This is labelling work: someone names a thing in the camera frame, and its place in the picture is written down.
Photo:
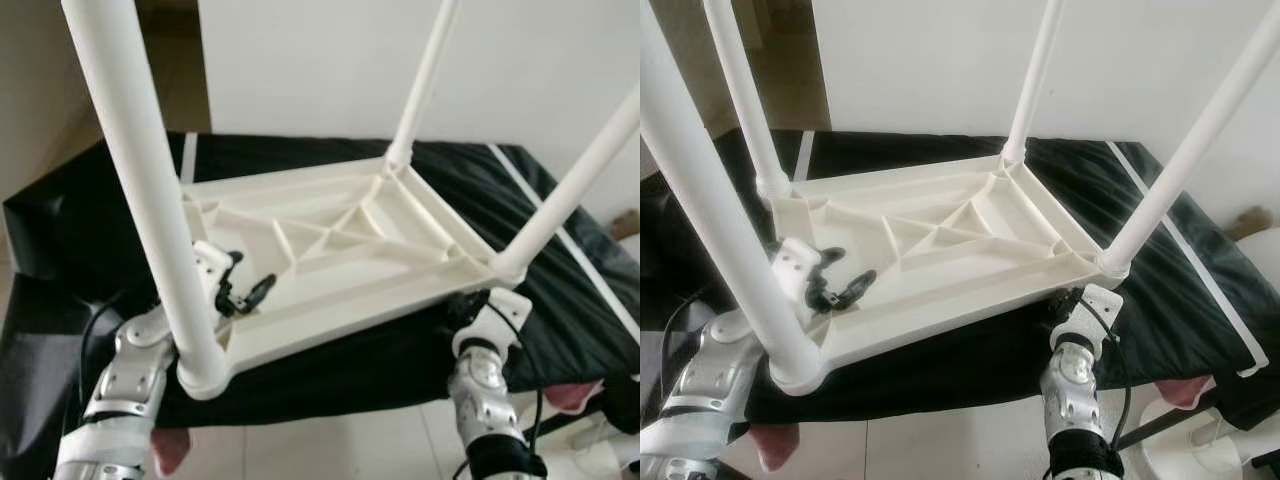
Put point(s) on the white plastic children table top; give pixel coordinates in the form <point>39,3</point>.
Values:
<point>350,290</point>
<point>950,285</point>

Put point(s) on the black table cloth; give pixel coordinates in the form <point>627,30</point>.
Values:
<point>1000,370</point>
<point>400,360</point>

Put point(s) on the pink cloth item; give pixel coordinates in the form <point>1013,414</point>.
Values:
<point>1182,392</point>
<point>575,395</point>
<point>775,445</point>
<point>170,450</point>

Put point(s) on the black stand bar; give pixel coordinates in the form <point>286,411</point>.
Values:
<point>1155,425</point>

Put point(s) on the white rounded object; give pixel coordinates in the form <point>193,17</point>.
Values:
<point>1262,262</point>
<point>633,246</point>

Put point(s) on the small tan object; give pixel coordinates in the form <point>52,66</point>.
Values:
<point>627,222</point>
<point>1250,221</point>

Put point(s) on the white round stand base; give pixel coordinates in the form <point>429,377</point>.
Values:
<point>600,455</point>
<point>1210,450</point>

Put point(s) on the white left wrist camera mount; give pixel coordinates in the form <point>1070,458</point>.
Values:
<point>210,265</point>
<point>795,262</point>

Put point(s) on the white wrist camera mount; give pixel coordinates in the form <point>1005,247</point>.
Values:
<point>795,262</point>
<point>500,315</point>
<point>1095,310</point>
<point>210,265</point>

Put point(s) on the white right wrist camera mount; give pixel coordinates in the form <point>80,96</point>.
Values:
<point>1095,310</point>
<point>500,315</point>

